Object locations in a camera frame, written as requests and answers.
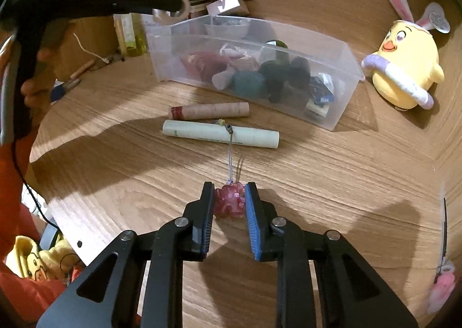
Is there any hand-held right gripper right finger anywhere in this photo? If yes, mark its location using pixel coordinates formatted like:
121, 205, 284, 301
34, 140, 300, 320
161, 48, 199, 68
245, 182, 419, 328

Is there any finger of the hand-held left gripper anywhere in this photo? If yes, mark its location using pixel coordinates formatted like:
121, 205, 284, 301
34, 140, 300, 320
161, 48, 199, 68
108, 0, 182, 16

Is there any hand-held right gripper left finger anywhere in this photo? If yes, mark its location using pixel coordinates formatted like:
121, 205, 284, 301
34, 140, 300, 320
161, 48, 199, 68
36, 181, 216, 328

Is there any red translucent charm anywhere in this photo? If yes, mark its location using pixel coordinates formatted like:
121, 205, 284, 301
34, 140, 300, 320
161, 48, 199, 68
214, 118, 249, 221

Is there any clear tape roll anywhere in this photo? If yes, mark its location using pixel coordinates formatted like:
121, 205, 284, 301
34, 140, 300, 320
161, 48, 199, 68
152, 0, 192, 24

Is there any clear plastic storage bin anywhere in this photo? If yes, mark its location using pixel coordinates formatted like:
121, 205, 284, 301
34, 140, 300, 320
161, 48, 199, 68
141, 14, 365, 131

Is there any red packet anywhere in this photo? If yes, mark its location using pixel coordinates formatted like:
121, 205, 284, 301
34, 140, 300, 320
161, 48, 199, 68
179, 51, 224, 83

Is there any pale green tube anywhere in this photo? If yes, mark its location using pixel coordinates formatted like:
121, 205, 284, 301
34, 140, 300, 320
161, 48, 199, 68
162, 119, 280, 149

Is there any round pink tube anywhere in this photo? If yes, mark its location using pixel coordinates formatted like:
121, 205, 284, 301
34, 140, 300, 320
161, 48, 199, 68
169, 102, 250, 120

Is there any dark green bottle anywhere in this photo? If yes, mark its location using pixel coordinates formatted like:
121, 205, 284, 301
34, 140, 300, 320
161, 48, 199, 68
231, 40, 291, 103

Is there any blue barcode packet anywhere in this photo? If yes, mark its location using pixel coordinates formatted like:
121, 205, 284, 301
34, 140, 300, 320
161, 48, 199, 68
308, 76, 334, 103

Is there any black cylinder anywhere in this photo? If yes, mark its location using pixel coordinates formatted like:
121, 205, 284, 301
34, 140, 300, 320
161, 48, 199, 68
289, 57, 312, 90

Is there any person's left hand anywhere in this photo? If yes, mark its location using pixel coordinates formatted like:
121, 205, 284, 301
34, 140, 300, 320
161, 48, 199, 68
21, 20, 73, 108

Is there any white label bottle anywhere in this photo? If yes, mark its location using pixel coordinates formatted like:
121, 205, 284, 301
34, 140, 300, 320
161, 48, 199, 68
115, 14, 136, 57

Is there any pink box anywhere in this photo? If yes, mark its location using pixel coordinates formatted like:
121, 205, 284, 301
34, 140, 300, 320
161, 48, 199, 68
206, 0, 249, 16

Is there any blue plastic tool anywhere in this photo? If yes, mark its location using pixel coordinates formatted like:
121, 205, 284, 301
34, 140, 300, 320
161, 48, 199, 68
51, 82, 78, 102

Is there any yellow duck cloth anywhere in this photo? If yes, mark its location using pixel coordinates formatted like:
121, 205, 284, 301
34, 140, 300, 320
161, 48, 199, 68
5, 235, 82, 282

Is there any person's orange clothing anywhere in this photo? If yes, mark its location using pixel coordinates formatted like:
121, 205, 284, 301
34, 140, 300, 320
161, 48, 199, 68
0, 140, 83, 325

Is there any pink paw toy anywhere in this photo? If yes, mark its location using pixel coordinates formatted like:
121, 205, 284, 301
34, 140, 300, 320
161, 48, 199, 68
426, 259, 457, 314

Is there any yellow chick plush toy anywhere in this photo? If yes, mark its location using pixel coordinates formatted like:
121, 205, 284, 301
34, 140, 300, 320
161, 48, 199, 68
361, 0, 452, 111

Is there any white charging cable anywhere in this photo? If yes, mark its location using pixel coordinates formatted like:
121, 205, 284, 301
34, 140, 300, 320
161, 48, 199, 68
74, 32, 111, 63

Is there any wooden handle tool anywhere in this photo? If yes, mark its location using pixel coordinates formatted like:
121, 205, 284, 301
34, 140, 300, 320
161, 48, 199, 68
70, 59, 96, 79

